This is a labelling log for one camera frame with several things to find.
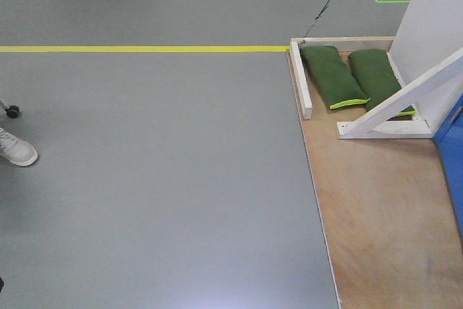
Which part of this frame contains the blue door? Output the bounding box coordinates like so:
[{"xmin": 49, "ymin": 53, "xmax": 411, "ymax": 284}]
[{"xmin": 433, "ymin": 96, "xmax": 462, "ymax": 240}]

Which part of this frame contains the left green sandbag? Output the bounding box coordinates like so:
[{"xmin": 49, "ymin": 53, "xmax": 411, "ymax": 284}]
[{"xmin": 300, "ymin": 46, "xmax": 370, "ymax": 110}]

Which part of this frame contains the green sandbag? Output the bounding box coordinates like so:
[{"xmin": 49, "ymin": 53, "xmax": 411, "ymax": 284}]
[
  {"xmin": 348, "ymin": 49, "xmax": 402, "ymax": 111},
  {"xmin": 300, "ymin": 46, "xmax": 370, "ymax": 110}
]

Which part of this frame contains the right green sandbag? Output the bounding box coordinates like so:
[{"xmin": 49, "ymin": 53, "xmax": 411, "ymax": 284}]
[{"xmin": 348, "ymin": 49, "xmax": 402, "ymax": 111}]

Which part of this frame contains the plywood base platform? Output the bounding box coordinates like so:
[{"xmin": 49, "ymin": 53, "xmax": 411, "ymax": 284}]
[{"xmin": 297, "ymin": 37, "xmax": 462, "ymax": 308}]

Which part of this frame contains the white sneaker right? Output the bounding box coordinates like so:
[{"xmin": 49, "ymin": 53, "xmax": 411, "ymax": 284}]
[{"xmin": 1, "ymin": 128, "xmax": 38, "ymax": 166}]

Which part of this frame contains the office chair base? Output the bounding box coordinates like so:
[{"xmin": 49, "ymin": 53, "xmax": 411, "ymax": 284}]
[{"xmin": 0, "ymin": 98, "xmax": 21, "ymax": 119}]

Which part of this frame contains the far white base rail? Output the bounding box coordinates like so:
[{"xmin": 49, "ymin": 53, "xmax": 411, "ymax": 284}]
[{"xmin": 289, "ymin": 38, "xmax": 313, "ymax": 120}]

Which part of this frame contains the white door frame panel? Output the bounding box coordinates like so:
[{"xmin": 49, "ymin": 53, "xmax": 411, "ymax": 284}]
[{"xmin": 386, "ymin": 0, "xmax": 463, "ymax": 131}]

